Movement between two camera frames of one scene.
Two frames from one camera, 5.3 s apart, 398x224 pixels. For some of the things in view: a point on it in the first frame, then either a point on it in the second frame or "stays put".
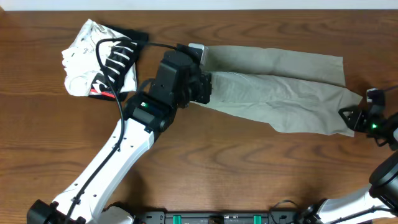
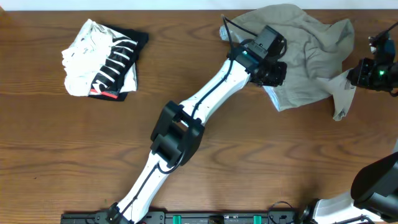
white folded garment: (89, 55) stays put
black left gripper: (204, 86) → (273, 74)
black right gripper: (356, 122) → (362, 79)
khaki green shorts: (297, 92) → (318, 55)
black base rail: (272, 217) stays put
